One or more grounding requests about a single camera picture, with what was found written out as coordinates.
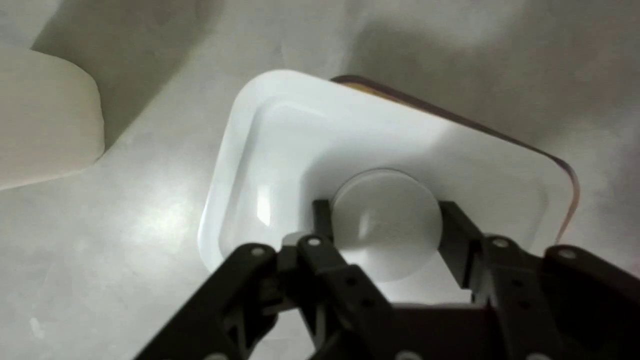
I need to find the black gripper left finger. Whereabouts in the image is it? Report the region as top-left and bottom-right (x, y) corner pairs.
(136, 198), (402, 360)

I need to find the white rectangular container lid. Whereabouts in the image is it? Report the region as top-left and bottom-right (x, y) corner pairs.
(196, 67), (579, 305)

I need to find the white paper towel roll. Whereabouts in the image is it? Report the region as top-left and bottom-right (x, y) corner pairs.
(0, 41), (107, 193)

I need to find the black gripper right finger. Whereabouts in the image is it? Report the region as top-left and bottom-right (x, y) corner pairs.
(436, 198), (640, 360)

